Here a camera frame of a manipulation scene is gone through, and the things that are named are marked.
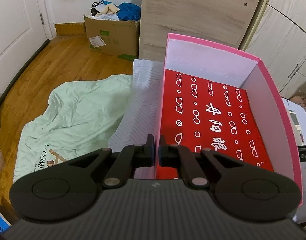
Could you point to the white wardrobe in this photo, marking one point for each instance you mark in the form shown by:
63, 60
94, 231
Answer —
277, 35

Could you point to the white remote control with screen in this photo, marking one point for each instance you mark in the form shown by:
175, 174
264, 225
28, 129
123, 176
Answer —
297, 128

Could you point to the blue plastic bag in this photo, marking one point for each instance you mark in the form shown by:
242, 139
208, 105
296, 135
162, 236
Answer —
129, 12

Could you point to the wooden board panel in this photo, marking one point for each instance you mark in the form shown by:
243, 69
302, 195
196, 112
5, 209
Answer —
222, 21

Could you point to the pink cardboard box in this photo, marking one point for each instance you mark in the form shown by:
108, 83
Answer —
233, 67

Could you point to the white patterned table cover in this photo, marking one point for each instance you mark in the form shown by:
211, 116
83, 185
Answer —
141, 117

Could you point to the mint green cloth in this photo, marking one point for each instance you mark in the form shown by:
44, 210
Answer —
81, 116

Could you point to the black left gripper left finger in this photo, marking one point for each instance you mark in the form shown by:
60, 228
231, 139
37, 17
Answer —
128, 160

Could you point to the red glasses-print sheet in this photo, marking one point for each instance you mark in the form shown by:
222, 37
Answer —
199, 113

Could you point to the brown cardboard box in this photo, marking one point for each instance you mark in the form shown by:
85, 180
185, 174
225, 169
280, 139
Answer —
115, 38

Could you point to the beige cloth in box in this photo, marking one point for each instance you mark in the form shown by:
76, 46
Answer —
109, 9

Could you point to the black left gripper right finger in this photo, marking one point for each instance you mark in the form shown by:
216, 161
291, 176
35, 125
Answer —
184, 161

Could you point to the white door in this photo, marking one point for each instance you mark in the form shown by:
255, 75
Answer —
21, 34

